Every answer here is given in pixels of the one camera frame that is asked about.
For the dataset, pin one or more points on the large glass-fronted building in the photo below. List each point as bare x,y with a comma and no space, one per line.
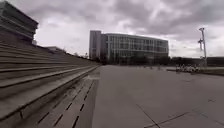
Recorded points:
133,46

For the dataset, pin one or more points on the wide concrete steps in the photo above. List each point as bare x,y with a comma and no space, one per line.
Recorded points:
26,78

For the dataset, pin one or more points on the tall lamp pole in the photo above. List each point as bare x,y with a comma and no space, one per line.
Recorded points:
203,46

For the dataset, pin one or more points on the row of dark trees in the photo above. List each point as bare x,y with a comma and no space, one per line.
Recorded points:
190,61

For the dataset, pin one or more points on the low building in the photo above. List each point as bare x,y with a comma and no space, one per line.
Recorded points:
55,49

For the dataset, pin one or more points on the row of parked bicycles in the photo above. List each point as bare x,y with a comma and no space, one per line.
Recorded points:
186,69

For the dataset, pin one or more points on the slotted drain strip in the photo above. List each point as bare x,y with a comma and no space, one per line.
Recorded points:
68,108

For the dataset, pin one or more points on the dark layered building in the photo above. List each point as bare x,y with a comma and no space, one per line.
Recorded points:
16,23

